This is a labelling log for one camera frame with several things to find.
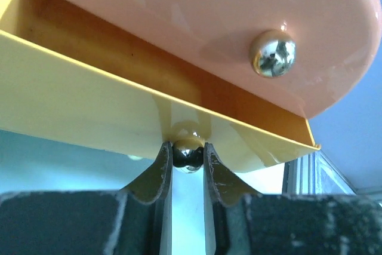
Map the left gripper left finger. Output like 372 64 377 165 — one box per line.
1 142 173 254

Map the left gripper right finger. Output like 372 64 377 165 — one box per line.
203 143 381 254

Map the white cylinder with orange-yellow face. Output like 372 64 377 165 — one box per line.
1 0 381 173

